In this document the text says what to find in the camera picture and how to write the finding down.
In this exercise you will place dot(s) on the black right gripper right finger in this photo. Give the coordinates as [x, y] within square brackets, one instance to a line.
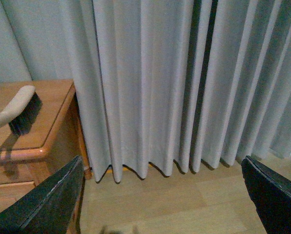
[271, 194]

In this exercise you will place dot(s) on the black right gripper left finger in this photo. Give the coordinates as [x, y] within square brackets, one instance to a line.
[48, 208]

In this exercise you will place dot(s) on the wooden nightstand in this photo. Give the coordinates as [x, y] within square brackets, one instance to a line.
[55, 138]

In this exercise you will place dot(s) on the beige hand brush black bristles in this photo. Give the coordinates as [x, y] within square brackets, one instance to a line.
[22, 111]

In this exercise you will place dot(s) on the grey pleated curtain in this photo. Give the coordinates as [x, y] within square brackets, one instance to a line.
[161, 81]

